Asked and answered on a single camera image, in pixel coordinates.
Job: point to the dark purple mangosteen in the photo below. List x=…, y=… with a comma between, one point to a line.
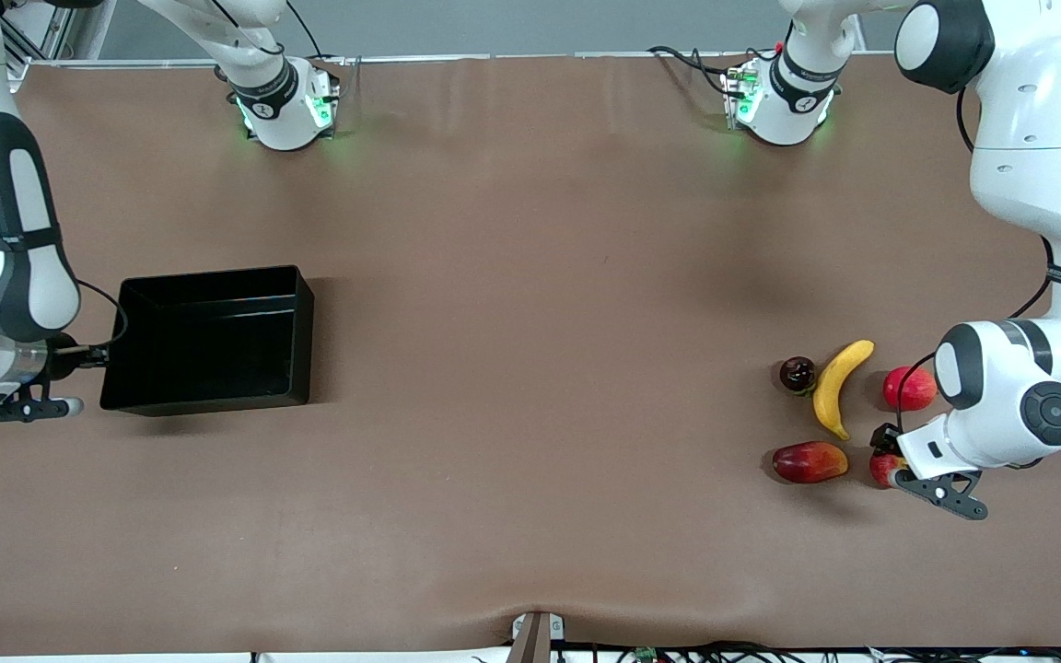
x=798, y=373

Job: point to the small green circuit board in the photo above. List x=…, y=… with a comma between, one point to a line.
x=647, y=655

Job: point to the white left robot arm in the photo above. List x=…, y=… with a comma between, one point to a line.
x=1037, y=110

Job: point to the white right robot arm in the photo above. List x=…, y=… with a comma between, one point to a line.
x=19, y=193

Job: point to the red yellow mango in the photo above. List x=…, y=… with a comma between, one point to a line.
x=809, y=462

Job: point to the black plastic box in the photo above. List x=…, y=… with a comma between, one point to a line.
x=208, y=350

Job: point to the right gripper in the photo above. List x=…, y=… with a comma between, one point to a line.
x=62, y=360

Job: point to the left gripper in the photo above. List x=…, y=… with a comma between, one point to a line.
x=885, y=438

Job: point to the aluminium frame post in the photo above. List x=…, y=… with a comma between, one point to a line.
x=47, y=37

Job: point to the yellow banana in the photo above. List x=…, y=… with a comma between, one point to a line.
x=830, y=391

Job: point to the red yellow apple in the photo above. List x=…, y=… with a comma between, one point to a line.
x=882, y=471

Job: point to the brown table mat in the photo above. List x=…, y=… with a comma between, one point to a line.
x=530, y=460

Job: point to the plain red apple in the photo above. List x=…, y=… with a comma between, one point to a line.
x=915, y=391

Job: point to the grey front camera mount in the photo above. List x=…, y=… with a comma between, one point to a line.
x=532, y=640

